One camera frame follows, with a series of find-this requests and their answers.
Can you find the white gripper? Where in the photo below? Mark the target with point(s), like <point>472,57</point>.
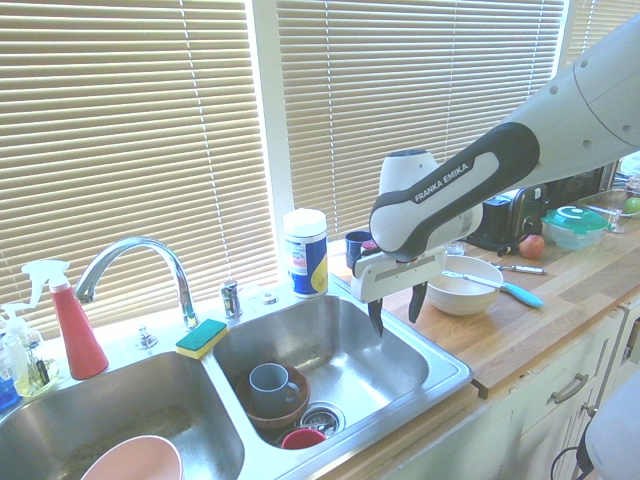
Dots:
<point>395,275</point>

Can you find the black toaster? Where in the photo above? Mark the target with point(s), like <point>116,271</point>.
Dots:
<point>525,210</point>

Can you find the brown wooden bowl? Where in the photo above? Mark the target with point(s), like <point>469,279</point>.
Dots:
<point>280,421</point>

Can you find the green and yellow sponge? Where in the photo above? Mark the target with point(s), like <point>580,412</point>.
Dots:
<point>202,336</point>

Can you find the clear pump soap bottle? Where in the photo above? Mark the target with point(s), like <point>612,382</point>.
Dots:
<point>14,350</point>

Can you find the disinfecting wipes canister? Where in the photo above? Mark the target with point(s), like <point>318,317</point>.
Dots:
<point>305,260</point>

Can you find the chrome gooseneck faucet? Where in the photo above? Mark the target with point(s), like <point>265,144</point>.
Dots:
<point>150,245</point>

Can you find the silver peeler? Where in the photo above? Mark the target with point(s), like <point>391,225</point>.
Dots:
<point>522,269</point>

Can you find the chrome sink hole cover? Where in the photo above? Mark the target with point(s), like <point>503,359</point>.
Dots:
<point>269,299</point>

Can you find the beige window blind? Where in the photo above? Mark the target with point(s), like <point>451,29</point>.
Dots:
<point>400,90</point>
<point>125,125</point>
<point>595,25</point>

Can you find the metal drain strainer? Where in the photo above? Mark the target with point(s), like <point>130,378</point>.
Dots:
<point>331,415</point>

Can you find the pink bowl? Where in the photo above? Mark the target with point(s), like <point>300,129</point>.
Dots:
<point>135,460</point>

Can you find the chrome sink sprayer knob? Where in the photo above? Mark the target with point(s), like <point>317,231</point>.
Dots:
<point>146,340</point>

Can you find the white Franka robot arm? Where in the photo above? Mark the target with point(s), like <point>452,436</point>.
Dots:
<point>500,165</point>

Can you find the yellow liquid soap bottle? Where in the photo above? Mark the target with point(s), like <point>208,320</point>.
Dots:
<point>37,377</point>

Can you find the stainless steel double sink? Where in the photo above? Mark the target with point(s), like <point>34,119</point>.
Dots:
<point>350,340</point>

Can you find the red spray bottle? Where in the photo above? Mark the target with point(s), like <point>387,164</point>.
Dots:
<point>75,340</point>

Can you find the dark blue mug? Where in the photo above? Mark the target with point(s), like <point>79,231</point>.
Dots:
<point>356,242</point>

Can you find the green apple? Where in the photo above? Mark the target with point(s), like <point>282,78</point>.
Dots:
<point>633,204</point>

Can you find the blue dish soap bottle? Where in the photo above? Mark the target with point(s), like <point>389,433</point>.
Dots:
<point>6,390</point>

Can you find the clear plastic tray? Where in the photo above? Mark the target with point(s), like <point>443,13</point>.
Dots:
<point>607,210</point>

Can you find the red apple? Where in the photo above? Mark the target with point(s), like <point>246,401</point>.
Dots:
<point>531,246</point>

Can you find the grey mug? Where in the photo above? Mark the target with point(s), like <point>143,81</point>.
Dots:
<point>267,387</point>

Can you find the cream ceramic bowl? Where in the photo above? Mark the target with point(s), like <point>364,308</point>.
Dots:
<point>460,301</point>

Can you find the black microwave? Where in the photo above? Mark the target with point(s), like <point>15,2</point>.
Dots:
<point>575,185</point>

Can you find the clear container teal lid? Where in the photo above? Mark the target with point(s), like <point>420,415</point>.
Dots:
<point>575,227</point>

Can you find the red cup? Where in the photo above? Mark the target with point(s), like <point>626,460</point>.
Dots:
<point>302,440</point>

